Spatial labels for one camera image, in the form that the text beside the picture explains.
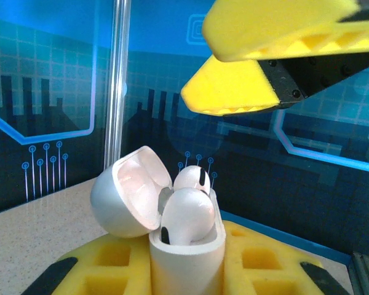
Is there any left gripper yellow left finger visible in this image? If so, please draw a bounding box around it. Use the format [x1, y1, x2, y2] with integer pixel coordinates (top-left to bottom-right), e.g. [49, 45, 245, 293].
[20, 233, 153, 295]

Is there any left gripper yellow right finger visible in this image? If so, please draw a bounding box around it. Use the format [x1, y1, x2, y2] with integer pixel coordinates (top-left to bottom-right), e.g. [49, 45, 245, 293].
[221, 219, 351, 295]

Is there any white earbud charging case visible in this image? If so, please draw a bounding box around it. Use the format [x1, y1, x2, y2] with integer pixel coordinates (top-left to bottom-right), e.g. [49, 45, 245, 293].
[90, 146, 227, 295]

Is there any white wireless earbud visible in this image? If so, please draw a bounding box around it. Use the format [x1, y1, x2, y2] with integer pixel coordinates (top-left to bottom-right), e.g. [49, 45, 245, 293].
[173, 165, 212, 196]
[161, 187, 216, 246]

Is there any aluminium table side rail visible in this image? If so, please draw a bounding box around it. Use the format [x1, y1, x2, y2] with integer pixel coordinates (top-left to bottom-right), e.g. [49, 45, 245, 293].
[349, 251, 369, 295]

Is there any aluminium frame post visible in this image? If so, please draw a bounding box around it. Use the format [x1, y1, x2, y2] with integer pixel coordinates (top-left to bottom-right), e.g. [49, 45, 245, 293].
[103, 0, 133, 170]

